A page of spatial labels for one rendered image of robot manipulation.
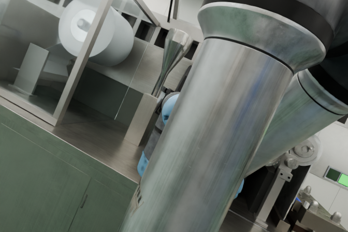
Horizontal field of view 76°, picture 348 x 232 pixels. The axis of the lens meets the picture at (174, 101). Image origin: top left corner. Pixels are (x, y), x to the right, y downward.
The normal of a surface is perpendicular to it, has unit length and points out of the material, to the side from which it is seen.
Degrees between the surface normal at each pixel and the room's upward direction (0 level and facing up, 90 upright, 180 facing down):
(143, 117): 90
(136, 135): 90
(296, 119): 128
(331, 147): 90
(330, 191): 90
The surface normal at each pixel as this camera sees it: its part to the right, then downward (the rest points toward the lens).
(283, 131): -0.58, 0.46
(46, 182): -0.22, -0.04
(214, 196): 0.26, 0.18
